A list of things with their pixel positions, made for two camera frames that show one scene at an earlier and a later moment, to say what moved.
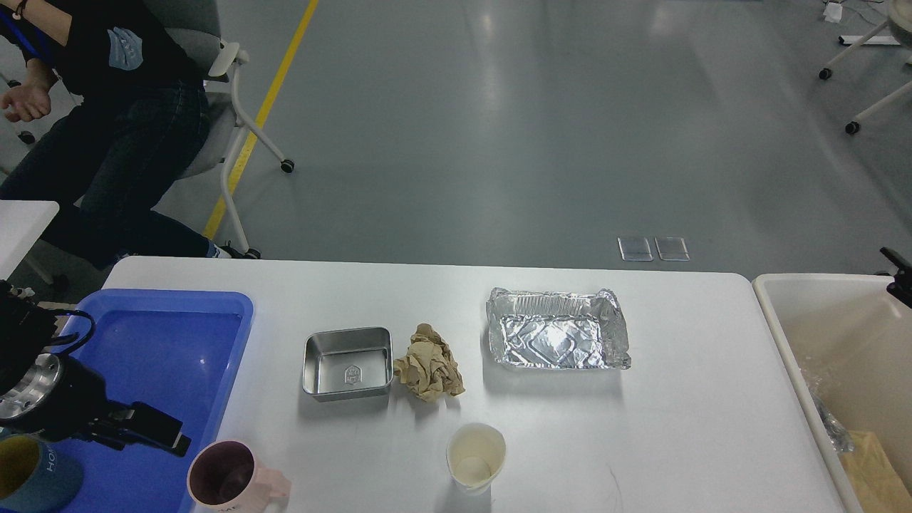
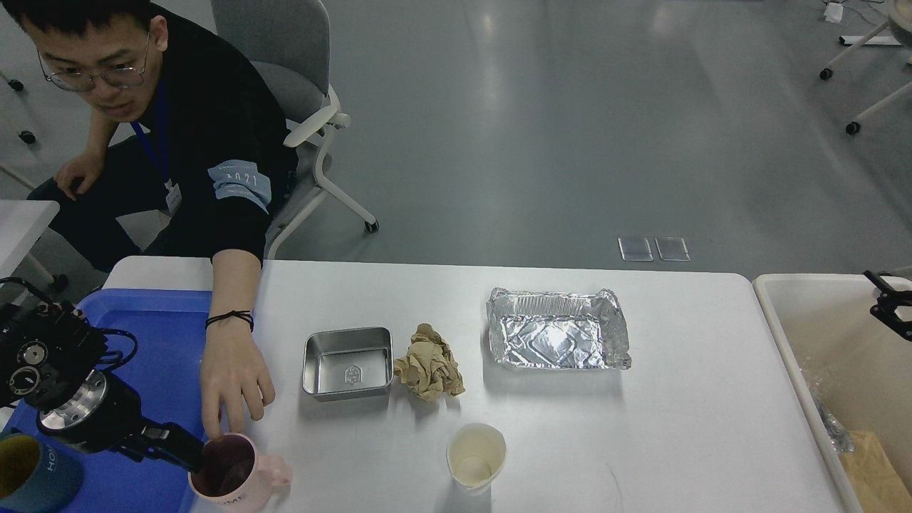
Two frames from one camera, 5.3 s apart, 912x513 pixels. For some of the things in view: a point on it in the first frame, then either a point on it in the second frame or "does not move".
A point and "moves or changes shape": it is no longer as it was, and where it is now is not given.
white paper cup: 475,453 does not move
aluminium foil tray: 540,330 does not move
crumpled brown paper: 430,366 does not move
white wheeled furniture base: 900,16 does not move
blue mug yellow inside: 36,477 does not move
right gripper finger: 901,286 → 888,302
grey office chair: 197,23 → 289,42
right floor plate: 672,249 does not move
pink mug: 224,477 moves or changes shape
